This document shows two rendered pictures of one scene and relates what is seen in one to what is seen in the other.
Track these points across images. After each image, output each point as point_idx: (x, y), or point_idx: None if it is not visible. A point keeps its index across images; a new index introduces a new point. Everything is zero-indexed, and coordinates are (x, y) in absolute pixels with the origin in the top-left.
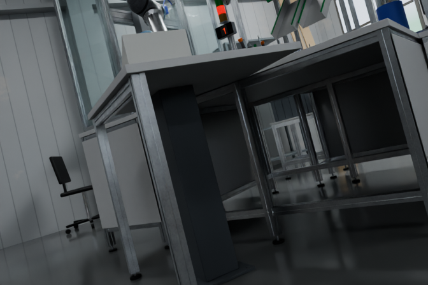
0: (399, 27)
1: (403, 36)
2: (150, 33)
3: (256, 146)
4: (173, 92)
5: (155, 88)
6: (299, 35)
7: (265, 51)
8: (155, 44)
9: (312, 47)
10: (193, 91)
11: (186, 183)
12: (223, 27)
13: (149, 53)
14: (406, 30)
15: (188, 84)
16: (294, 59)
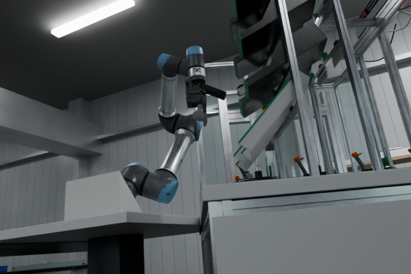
0: (313, 184)
1: (372, 195)
2: (87, 178)
3: None
4: (99, 242)
5: (72, 239)
6: (327, 152)
7: (77, 226)
8: (89, 189)
9: (200, 207)
10: (118, 243)
11: None
12: None
13: (82, 199)
14: (388, 178)
15: (111, 235)
16: (200, 219)
